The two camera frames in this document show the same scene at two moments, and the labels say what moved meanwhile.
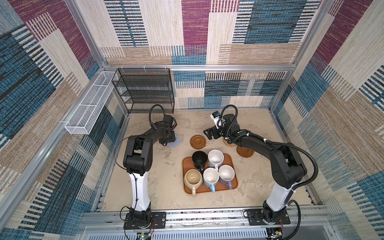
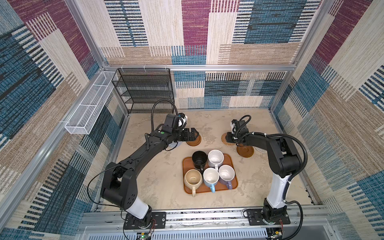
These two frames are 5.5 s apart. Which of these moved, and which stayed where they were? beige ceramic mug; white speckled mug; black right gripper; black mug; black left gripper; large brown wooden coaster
Moved: black right gripper; black left gripper
Stayed: black mug; beige ceramic mug; large brown wooden coaster; white speckled mug
